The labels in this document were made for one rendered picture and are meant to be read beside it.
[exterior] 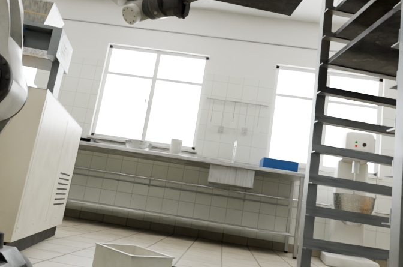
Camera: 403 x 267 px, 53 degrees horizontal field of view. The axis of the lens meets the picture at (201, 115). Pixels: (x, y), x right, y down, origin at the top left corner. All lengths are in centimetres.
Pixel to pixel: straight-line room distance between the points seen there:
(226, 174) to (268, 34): 211
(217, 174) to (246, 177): 31
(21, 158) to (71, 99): 356
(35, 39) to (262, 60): 365
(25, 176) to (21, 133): 21
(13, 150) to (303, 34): 434
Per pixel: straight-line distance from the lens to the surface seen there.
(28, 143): 217
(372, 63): 128
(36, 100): 220
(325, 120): 127
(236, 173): 452
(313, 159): 124
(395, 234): 83
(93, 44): 584
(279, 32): 568
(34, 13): 241
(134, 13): 138
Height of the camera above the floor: 39
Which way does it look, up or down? 12 degrees up
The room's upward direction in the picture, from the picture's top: 9 degrees clockwise
